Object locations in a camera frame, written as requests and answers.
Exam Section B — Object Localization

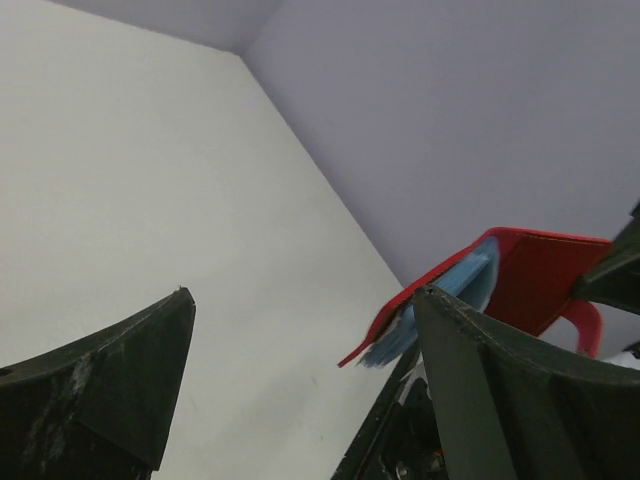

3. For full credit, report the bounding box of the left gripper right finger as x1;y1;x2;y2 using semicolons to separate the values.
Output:
414;287;639;479

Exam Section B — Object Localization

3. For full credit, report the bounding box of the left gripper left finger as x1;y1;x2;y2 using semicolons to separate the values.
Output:
1;287;195;480

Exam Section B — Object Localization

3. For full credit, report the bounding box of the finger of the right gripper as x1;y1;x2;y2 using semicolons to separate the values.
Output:
573;204;640;315

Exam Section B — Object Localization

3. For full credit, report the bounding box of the red leather card holder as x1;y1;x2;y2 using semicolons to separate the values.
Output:
338;227;612;367

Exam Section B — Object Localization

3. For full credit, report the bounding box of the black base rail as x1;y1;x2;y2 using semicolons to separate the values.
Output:
332;345;448;480

